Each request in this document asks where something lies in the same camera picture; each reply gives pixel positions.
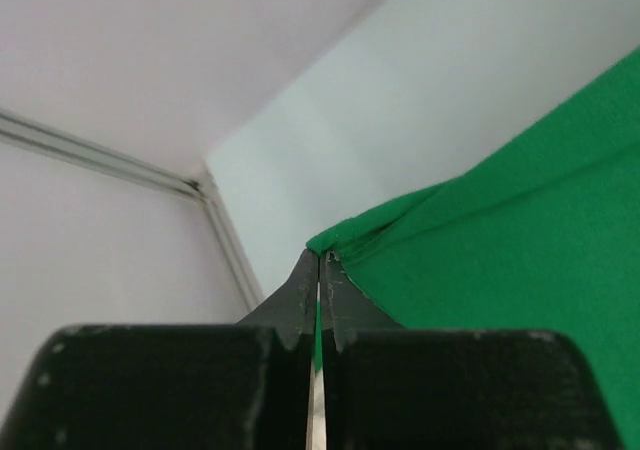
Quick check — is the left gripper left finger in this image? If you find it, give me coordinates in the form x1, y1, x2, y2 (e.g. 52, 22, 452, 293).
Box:
1, 251, 319, 449

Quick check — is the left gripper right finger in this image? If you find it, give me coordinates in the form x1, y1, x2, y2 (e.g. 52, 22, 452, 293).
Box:
319, 253, 624, 449

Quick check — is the green t shirt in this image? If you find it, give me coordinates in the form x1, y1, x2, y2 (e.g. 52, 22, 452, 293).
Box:
307, 52, 639, 449

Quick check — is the left aluminium frame post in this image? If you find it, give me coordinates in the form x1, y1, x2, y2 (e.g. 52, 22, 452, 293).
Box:
1, 110, 264, 310

